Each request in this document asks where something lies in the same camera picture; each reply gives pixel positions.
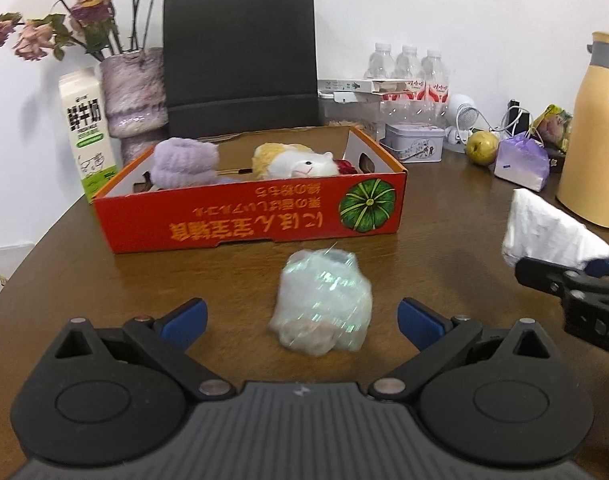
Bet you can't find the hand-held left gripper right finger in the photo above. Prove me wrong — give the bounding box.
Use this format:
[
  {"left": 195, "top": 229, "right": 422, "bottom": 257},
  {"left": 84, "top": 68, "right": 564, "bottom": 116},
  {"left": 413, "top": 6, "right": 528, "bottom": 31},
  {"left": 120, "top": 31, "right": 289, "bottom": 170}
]
[{"left": 368, "top": 297, "right": 555, "bottom": 403}]

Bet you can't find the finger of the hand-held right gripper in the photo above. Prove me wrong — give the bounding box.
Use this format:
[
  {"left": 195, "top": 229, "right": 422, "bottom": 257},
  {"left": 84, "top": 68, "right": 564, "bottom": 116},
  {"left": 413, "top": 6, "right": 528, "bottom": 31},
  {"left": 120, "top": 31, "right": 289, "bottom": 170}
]
[
  {"left": 514, "top": 256, "right": 592, "bottom": 303},
  {"left": 587, "top": 249, "right": 609, "bottom": 281}
]

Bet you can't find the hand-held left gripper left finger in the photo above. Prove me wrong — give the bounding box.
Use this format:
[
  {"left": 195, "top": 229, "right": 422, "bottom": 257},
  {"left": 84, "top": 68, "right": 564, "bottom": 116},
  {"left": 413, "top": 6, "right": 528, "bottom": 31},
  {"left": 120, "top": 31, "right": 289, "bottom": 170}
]
[{"left": 54, "top": 297, "right": 236, "bottom": 402}]

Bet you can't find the white cloth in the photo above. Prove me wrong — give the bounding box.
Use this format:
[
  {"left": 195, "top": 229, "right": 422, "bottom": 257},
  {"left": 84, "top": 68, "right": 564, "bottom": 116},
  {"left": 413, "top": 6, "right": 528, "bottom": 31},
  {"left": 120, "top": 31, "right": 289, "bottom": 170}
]
[{"left": 501, "top": 187, "right": 609, "bottom": 271}]

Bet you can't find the iridescent ball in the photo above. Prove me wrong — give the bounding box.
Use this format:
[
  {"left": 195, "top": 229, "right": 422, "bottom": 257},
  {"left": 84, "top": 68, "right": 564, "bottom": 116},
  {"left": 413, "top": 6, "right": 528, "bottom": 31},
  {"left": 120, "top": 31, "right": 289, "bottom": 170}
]
[{"left": 268, "top": 247, "right": 374, "bottom": 358}]

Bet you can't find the red cardboard box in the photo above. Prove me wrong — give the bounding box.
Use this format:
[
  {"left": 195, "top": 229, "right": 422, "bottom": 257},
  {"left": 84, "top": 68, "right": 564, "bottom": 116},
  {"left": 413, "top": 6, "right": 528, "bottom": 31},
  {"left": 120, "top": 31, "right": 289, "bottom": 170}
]
[{"left": 93, "top": 125, "right": 409, "bottom": 254}]

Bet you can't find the lavender fluffy headband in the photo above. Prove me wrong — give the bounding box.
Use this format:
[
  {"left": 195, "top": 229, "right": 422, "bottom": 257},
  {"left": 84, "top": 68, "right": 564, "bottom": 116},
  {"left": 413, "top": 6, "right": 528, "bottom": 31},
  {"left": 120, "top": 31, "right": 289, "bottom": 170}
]
[{"left": 152, "top": 137, "right": 220, "bottom": 191}]

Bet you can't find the yellow white hamster plush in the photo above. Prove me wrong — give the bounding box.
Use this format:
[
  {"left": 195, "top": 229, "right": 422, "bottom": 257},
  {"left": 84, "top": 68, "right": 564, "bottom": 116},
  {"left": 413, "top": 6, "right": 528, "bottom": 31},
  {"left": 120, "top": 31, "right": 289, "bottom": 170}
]
[{"left": 252, "top": 142, "right": 341, "bottom": 181}]

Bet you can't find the yellow thermos jug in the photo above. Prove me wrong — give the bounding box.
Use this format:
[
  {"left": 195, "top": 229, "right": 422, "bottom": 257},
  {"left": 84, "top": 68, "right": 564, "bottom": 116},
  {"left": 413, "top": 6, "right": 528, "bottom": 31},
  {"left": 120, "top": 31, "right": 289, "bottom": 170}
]
[{"left": 555, "top": 31, "right": 609, "bottom": 229}]

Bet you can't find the purple tissue pack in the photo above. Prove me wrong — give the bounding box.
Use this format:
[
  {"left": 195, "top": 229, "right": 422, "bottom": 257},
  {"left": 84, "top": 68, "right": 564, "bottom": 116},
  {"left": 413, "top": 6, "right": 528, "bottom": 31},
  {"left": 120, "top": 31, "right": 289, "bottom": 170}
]
[{"left": 494, "top": 132, "right": 551, "bottom": 192}]

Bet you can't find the green apple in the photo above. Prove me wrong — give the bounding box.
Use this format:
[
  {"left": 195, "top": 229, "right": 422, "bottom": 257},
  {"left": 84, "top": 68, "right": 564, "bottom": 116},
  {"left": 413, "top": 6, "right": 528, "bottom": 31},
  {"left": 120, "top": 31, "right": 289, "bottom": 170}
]
[{"left": 465, "top": 130, "right": 500, "bottom": 166}]

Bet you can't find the green snack packet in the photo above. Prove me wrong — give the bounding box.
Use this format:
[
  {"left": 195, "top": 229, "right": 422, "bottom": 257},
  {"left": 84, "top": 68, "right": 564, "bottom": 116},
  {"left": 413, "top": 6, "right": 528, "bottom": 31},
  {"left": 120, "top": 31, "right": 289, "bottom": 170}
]
[{"left": 531, "top": 104, "right": 574, "bottom": 155}]

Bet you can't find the black charger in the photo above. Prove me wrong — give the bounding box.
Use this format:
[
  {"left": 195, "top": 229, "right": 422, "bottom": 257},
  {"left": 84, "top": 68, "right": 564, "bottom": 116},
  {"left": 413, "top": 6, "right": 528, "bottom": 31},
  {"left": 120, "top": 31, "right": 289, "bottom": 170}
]
[{"left": 507, "top": 100, "right": 531, "bottom": 133}]

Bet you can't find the white metal tin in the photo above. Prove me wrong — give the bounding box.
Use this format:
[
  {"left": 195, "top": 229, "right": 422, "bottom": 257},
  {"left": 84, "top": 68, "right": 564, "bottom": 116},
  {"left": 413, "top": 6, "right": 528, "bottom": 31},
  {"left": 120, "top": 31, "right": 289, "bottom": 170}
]
[{"left": 379, "top": 122, "right": 445, "bottom": 163}]

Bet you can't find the small white fan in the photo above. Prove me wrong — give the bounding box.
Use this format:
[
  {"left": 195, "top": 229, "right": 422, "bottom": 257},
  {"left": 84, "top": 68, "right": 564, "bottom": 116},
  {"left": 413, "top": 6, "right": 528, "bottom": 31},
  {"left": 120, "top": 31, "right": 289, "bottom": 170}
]
[{"left": 444, "top": 94, "right": 480, "bottom": 143}]

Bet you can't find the white green milk carton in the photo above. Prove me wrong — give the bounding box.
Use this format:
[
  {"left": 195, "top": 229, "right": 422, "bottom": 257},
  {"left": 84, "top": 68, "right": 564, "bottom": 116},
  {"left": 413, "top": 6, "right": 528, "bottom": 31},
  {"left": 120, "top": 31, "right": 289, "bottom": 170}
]
[{"left": 58, "top": 67, "right": 119, "bottom": 204}]

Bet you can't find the clear plastic container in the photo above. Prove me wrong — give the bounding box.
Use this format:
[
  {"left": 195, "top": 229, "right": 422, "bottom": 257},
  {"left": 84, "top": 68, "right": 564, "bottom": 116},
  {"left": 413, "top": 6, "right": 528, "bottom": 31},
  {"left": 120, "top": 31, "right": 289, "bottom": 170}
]
[{"left": 318, "top": 91, "right": 385, "bottom": 141}]

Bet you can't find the clear water bottle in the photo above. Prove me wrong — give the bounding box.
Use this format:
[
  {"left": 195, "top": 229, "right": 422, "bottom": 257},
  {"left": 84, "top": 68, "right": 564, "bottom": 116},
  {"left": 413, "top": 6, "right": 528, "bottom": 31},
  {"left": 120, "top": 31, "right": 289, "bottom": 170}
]
[
  {"left": 421, "top": 50, "right": 451, "bottom": 128},
  {"left": 394, "top": 45, "right": 425, "bottom": 128},
  {"left": 367, "top": 42, "right": 400, "bottom": 126}
]

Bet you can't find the purple marbled vase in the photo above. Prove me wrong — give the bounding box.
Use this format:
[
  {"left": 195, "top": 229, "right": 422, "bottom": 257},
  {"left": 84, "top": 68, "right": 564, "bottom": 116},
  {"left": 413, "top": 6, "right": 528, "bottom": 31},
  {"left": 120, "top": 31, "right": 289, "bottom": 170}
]
[{"left": 100, "top": 47, "right": 169, "bottom": 161}]

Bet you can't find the white flat carton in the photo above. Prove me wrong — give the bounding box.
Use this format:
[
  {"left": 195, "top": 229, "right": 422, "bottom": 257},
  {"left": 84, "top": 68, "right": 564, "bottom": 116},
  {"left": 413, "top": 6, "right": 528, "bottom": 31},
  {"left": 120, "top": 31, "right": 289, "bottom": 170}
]
[{"left": 318, "top": 78, "right": 385, "bottom": 95}]

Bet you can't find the black paper bag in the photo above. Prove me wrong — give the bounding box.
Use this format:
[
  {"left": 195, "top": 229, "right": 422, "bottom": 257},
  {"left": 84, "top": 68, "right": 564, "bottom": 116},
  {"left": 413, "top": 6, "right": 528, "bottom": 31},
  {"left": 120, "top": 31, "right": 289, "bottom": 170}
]
[{"left": 163, "top": 0, "right": 321, "bottom": 140}]

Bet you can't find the dried rose bouquet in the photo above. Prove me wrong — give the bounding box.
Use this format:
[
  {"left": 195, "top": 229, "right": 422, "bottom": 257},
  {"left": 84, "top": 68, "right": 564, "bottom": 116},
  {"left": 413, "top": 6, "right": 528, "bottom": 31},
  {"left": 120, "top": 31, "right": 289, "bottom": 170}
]
[{"left": 0, "top": 0, "right": 178, "bottom": 61}]

